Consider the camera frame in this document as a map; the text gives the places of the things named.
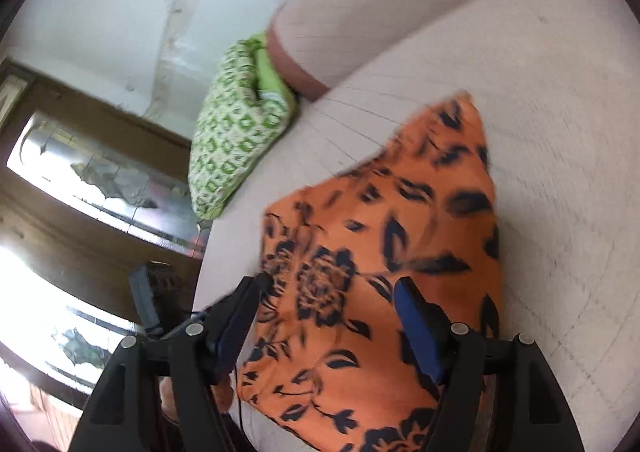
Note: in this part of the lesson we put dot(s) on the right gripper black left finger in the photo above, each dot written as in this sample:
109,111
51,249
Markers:
123,411

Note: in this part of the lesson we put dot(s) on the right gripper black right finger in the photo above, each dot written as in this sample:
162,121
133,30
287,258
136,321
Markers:
527,408

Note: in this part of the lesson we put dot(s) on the orange black floral blouse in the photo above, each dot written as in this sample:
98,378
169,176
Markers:
331,362

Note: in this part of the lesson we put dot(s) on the person's left hand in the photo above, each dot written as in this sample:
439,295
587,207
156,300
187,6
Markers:
223,395

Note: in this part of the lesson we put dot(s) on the wooden stained glass door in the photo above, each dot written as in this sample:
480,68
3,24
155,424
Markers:
90,193

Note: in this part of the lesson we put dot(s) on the green white checkered pillow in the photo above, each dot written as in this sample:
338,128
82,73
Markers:
247,108

